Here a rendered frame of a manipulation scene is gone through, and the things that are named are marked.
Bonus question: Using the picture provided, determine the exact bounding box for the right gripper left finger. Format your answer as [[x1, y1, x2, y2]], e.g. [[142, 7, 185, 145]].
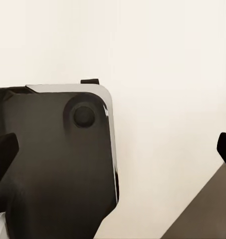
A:
[[0, 132, 19, 181]]

